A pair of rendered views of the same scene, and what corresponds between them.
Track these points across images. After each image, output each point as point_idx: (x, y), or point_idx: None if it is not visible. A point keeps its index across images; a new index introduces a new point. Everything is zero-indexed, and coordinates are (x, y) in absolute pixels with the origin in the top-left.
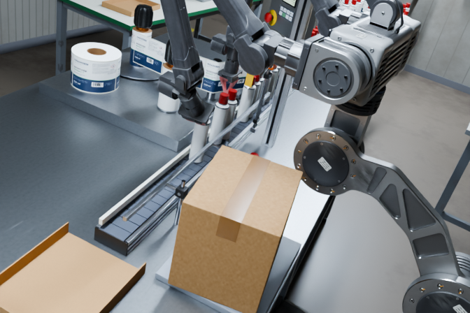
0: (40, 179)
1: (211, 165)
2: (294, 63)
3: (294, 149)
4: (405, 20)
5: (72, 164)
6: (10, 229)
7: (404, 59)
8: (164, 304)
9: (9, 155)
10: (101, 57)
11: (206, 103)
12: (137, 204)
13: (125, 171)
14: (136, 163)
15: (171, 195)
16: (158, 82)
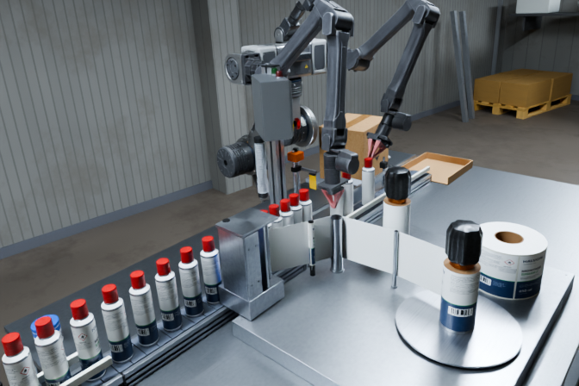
0: (485, 206)
1: (372, 125)
2: None
3: (317, 128)
4: (257, 45)
5: (470, 215)
6: (481, 185)
7: None
8: (389, 167)
9: (524, 219)
10: (494, 227)
11: (372, 133)
12: (409, 158)
13: (425, 213)
14: (418, 219)
15: None
16: (410, 120)
